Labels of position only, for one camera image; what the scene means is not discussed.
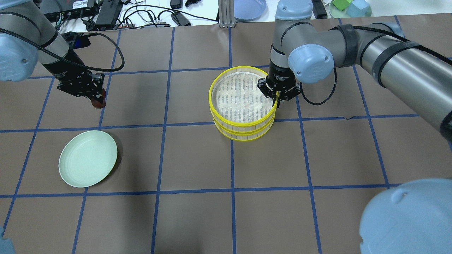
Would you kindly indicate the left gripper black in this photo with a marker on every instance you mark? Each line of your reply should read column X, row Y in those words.
column 64, row 71

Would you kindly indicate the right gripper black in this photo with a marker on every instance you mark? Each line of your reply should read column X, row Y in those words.
column 280, row 76

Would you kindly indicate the brown bun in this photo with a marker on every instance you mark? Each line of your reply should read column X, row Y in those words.
column 95, row 102

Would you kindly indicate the yellow steamer layer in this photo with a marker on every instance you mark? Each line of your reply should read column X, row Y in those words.
column 244, row 133
column 236, row 101

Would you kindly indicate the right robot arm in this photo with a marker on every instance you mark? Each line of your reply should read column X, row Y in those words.
column 412, row 218

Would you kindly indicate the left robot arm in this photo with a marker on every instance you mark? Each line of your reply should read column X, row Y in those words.
column 28, row 38

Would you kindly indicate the black power adapter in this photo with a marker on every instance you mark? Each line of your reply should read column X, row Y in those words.
column 109, row 12

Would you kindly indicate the light green plate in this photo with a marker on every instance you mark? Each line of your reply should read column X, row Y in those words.
column 87, row 159

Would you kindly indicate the blue plate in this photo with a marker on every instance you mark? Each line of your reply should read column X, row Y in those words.
column 249, row 10

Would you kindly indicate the black power brick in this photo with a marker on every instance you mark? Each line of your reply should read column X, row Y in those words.
column 179, row 19

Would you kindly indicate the pale green tray plate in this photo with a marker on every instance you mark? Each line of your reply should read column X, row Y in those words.
column 337, row 14

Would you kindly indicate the green cube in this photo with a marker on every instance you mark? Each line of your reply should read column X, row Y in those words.
column 341, row 4

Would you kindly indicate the blue cube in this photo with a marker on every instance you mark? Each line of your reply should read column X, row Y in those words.
column 358, row 8

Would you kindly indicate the aluminium frame post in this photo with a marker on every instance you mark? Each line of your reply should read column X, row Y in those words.
column 226, row 14

